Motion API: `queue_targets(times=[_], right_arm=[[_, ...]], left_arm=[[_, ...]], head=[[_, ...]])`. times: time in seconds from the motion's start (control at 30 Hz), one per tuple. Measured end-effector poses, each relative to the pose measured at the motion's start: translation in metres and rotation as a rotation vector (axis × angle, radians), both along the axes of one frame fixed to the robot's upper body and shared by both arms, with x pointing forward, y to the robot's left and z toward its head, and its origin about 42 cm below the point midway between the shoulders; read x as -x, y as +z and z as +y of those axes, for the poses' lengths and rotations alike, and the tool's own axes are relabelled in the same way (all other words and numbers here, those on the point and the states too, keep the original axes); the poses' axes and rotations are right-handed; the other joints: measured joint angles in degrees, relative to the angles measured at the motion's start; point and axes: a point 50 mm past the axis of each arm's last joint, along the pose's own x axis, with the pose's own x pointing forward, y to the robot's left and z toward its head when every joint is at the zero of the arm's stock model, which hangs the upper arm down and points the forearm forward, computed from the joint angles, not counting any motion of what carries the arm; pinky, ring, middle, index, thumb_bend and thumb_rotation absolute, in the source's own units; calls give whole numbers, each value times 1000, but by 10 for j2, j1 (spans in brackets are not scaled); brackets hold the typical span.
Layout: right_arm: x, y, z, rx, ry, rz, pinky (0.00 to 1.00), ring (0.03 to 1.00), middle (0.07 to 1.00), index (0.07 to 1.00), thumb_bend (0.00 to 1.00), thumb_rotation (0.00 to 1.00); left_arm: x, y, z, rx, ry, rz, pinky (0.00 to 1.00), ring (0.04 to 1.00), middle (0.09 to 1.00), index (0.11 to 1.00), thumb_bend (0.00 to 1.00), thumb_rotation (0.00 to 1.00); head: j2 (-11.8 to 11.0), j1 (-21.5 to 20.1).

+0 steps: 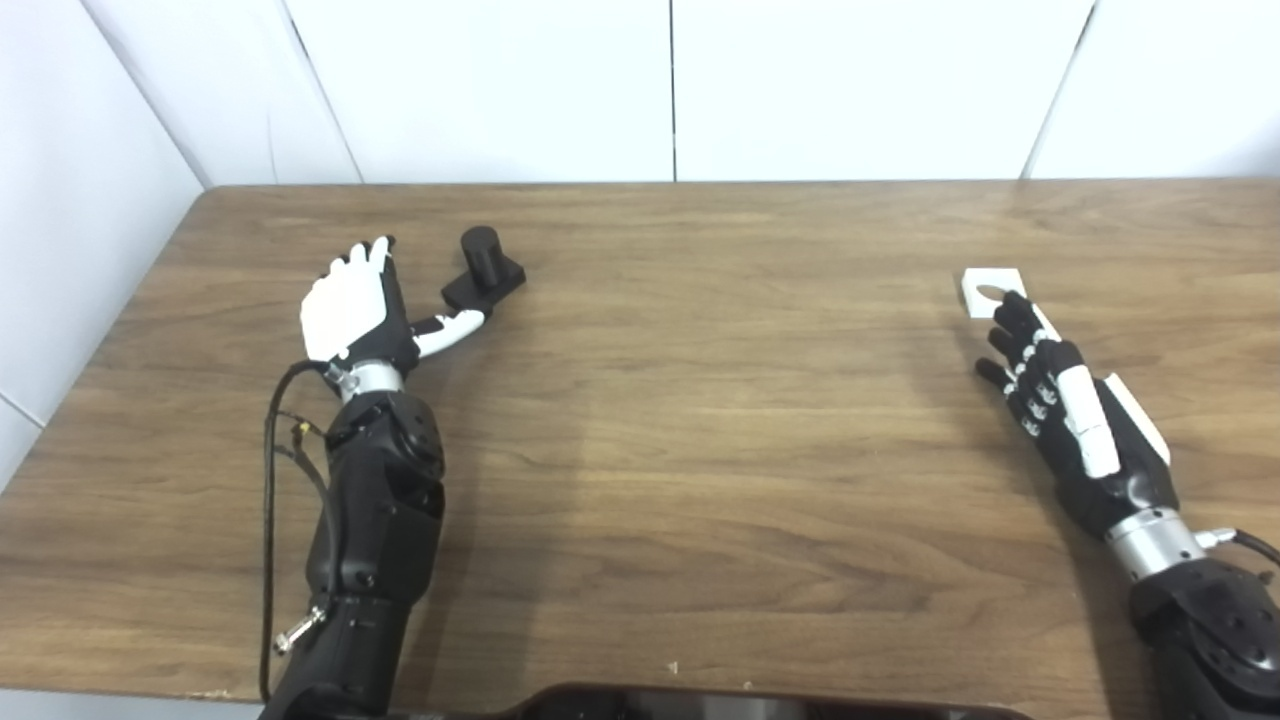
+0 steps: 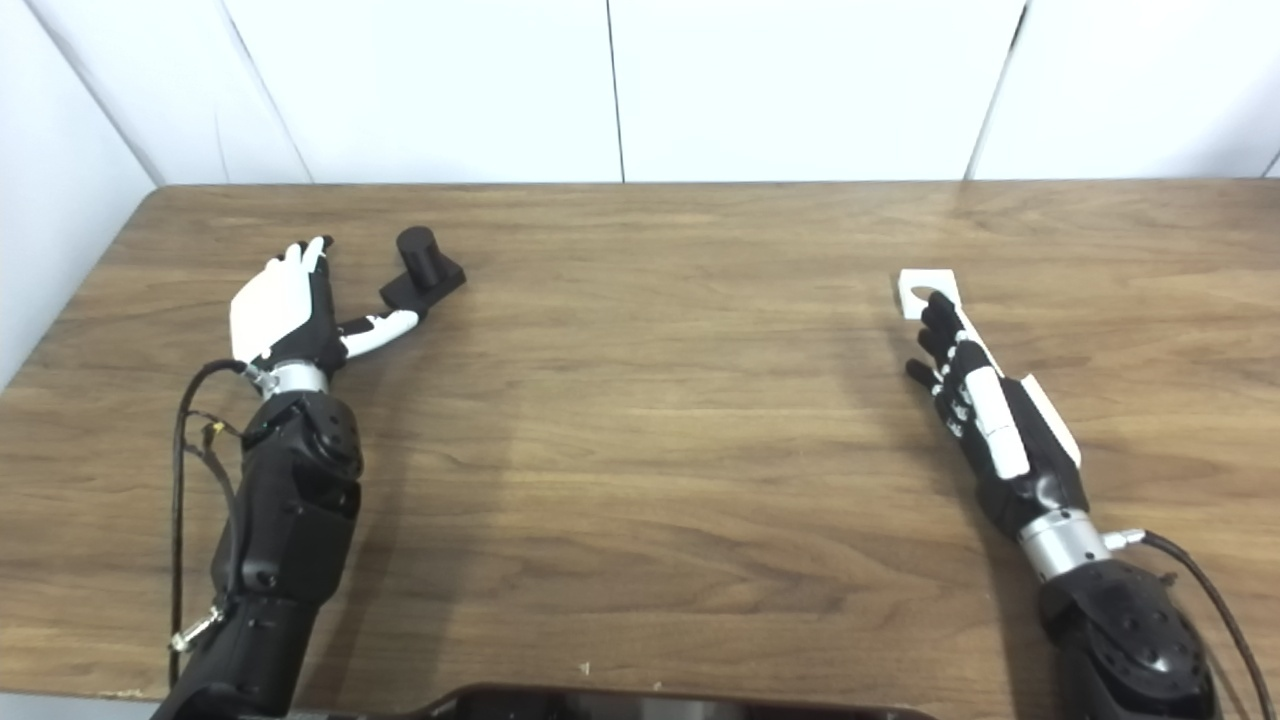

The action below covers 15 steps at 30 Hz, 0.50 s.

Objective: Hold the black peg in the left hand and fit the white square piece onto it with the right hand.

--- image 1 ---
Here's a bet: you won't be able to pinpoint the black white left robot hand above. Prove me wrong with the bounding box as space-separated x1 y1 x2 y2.
300 236 488 376

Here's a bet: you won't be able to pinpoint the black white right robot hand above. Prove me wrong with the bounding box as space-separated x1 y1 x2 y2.
976 290 1179 541

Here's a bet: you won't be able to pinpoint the black peg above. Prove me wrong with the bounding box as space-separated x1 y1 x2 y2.
441 226 527 313

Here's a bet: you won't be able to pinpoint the white square piece with hole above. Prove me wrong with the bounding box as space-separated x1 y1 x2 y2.
960 267 1031 321

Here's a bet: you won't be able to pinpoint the dark glossy robot chest panel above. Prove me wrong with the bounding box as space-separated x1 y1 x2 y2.
400 684 1036 720

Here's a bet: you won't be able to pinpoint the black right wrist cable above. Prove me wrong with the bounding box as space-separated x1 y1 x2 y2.
1197 528 1280 569

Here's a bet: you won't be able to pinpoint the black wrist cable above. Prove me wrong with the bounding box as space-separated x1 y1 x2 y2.
258 360 331 703
1197 528 1280 569

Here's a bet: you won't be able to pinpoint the thin left arm wires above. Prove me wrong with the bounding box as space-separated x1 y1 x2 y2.
275 410 337 523

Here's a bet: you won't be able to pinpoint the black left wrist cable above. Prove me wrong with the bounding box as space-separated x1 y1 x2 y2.
258 360 331 703

